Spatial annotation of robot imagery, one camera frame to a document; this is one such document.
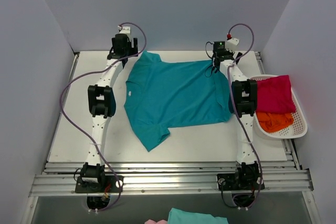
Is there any purple cable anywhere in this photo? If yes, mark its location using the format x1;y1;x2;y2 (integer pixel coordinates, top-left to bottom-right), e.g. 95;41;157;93
226;23;264;209
59;22;146;212

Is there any aluminium rail frame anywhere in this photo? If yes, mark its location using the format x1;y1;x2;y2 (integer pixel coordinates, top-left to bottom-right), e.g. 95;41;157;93
30;58;313;197

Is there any black thin cable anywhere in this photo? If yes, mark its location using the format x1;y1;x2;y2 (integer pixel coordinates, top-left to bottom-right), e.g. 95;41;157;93
204;41;218;78

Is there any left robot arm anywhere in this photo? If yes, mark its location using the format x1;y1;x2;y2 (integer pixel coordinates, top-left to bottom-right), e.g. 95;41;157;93
79;26;138;192

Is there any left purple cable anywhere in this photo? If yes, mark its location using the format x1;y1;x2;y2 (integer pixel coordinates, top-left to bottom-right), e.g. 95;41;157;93
59;22;146;212

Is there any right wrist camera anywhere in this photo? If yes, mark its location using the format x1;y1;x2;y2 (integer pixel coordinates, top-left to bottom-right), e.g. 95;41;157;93
225;34;239;53

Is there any folded mint t-shirt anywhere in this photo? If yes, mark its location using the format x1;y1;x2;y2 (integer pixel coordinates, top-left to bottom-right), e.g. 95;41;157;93
167;208;228;224

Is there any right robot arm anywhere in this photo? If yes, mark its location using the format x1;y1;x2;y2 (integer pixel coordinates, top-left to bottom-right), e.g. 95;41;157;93
212;38;260;189

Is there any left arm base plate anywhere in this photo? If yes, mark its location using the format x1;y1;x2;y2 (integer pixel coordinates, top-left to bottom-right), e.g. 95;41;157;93
75;175;123;194

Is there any magenta t-shirt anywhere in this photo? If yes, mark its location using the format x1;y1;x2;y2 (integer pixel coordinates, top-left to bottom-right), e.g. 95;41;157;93
256;75;296;114

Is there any folded pink t-shirt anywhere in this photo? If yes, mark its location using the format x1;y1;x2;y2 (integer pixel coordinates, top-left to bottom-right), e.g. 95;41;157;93
144;219;167;224

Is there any teal t-shirt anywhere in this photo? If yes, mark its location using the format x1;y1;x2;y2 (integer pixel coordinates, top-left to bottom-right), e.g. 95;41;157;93
124;51;232;151

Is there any orange t-shirt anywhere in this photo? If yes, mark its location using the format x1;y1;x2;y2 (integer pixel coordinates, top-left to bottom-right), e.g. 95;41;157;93
256;112;294;133

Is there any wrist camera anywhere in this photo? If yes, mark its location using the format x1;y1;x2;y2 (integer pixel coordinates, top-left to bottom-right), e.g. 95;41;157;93
225;34;239;53
118;25;131;35

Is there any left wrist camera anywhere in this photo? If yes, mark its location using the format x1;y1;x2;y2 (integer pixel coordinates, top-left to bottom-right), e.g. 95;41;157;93
118;25;131;35

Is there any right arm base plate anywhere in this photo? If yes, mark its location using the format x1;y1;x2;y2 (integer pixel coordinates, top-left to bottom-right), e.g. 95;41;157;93
216;173;259;191

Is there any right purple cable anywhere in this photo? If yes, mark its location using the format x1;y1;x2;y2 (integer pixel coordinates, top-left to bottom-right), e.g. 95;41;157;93
226;23;264;209

